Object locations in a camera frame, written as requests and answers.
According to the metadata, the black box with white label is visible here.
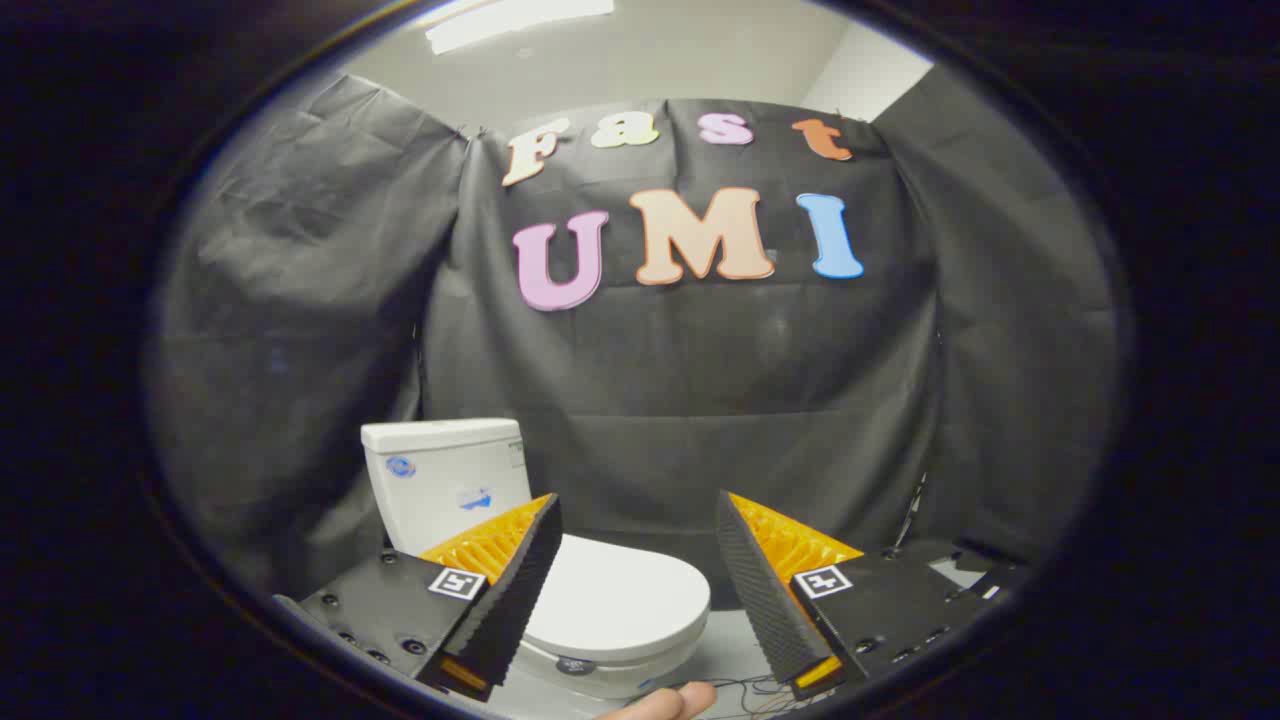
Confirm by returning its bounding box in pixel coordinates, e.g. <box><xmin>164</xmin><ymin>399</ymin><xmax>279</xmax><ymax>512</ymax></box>
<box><xmin>950</xmin><ymin>545</ymin><xmax>1033</xmax><ymax>601</ymax></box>

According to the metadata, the black backdrop cloth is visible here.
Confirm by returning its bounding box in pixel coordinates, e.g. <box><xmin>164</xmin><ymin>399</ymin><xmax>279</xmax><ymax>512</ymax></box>
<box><xmin>145</xmin><ymin>65</ymin><xmax>1121</xmax><ymax>601</ymax></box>

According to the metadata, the white toilet lid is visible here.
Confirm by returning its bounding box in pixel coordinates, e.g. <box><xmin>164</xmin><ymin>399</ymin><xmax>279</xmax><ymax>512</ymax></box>
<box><xmin>520</xmin><ymin>533</ymin><xmax>713</xmax><ymax>676</ymax></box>

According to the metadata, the tangle of cables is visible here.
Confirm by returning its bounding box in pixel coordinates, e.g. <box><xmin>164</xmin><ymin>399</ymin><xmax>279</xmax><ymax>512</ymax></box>
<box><xmin>700</xmin><ymin>672</ymin><xmax>831</xmax><ymax>719</ymax></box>

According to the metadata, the white toilet with tank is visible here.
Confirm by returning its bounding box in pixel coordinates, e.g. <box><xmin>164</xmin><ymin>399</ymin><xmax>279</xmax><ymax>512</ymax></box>
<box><xmin>360</xmin><ymin>418</ymin><xmax>713</xmax><ymax>701</ymax></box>

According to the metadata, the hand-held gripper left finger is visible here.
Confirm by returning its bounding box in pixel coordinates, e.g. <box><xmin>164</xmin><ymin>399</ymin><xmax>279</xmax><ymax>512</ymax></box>
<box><xmin>272</xmin><ymin>492</ymin><xmax>564</xmax><ymax>703</ymax></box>

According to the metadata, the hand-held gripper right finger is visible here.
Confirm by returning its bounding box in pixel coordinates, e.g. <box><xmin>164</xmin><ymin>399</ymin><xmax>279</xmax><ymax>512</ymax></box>
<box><xmin>716</xmin><ymin>490</ymin><xmax>986</xmax><ymax>701</ymax></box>

